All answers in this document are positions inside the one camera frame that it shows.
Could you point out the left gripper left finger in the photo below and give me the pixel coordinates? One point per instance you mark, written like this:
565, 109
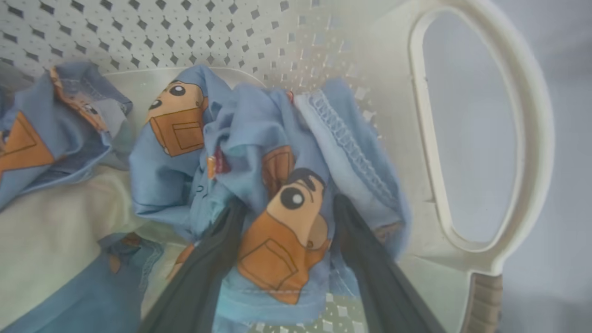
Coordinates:
194, 291

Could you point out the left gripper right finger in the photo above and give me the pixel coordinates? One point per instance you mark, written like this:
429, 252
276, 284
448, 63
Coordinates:
384, 291

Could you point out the blue cartoon print garment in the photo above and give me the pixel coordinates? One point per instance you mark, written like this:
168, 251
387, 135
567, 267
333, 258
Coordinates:
55, 231
259, 125

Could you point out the cream perforated laundry basket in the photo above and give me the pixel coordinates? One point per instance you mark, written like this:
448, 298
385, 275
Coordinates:
393, 55

